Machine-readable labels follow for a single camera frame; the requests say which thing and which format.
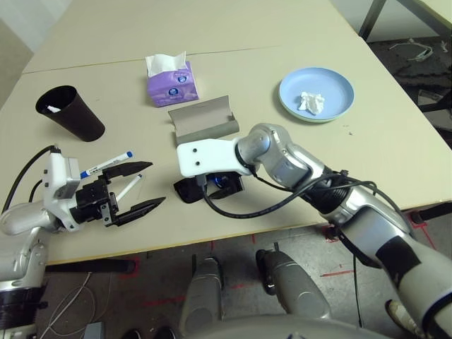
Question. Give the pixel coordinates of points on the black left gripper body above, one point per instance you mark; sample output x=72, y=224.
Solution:
x=92, y=203

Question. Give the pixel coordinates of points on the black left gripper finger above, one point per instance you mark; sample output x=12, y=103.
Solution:
x=127, y=169
x=141, y=211

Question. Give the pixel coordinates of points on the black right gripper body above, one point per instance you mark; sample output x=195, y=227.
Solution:
x=229, y=182

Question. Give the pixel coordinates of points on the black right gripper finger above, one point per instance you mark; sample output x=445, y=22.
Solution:
x=222, y=194

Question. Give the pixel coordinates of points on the white marker blue cap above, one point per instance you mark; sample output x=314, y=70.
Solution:
x=109, y=163
x=130, y=185

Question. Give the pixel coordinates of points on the grey glasses case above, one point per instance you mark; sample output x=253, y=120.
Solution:
x=205, y=120

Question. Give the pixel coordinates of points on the blue plate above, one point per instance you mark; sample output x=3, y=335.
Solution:
x=318, y=83

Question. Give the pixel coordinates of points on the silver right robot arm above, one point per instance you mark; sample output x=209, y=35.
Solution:
x=370, y=219

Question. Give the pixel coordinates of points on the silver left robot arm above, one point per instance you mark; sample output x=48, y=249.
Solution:
x=21, y=226

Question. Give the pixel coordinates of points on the black table foot bar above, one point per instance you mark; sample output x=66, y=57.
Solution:
x=88, y=266

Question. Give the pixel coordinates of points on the black plastic cup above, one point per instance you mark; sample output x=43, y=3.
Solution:
x=79, y=120

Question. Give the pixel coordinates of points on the purple tissue pack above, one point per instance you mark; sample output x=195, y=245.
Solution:
x=173, y=88

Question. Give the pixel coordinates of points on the small white object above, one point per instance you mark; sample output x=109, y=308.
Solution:
x=53, y=108

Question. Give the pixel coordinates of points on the grey left robot leg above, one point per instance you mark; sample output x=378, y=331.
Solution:
x=201, y=296

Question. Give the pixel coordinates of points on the grey robot leg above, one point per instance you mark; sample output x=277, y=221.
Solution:
x=293, y=286
x=201, y=296

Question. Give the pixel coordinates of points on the crumpled white tissue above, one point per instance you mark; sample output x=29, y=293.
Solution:
x=311, y=102

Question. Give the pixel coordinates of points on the grey right robot leg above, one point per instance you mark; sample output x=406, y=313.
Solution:
x=293, y=286

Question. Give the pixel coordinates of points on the grey robot torso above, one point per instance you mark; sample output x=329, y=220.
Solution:
x=300, y=328

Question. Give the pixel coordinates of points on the white plastic strip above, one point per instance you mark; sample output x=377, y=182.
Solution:
x=420, y=53

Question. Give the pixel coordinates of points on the black framed side table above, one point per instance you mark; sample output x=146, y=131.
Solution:
x=406, y=17

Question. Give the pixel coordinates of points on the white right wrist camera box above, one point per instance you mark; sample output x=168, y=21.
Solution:
x=212, y=155

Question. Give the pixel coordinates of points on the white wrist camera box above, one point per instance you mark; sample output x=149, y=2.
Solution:
x=56, y=183
x=212, y=155

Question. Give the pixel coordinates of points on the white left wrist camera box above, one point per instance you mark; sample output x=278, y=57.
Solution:
x=56, y=183

